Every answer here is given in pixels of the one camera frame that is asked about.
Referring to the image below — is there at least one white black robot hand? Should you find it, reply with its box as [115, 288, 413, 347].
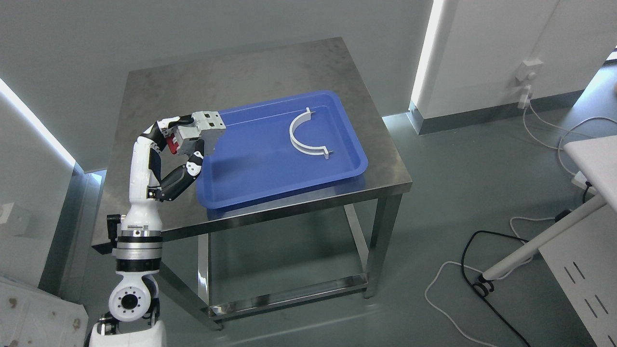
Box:
[121, 117, 203, 235]

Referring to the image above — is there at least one grey circuit breaker red switch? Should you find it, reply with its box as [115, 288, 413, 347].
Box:
[165, 111, 227, 156]

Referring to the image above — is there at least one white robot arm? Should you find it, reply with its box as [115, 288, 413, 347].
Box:
[85, 231, 167, 347]

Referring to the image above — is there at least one stainless steel table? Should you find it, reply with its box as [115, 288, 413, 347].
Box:
[91, 37, 412, 330]

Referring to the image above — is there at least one blue plastic tray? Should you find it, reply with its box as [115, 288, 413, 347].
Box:
[196, 90, 368, 210]

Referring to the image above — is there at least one white panel lower left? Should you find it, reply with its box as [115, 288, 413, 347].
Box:
[0, 274, 88, 347]

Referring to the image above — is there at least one white curved plastic clamp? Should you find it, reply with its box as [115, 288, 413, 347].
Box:
[288, 107, 333, 160]

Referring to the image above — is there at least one white power strip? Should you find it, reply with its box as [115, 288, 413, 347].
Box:
[571, 171, 597, 196]

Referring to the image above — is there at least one white perforated cabinet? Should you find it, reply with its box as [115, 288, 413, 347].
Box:
[539, 206, 617, 347]

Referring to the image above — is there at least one white desk with leg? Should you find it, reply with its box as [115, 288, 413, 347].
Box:
[481, 136, 617, 283]

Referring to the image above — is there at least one black power cable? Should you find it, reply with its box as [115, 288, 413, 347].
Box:
[461, 183, 593, 347]

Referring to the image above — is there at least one white wall socket with plug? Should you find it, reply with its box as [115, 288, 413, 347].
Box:
[515, 58, 544, 109]

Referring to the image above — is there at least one white power cable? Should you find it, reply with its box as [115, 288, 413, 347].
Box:
[424, 99, 617, 347]

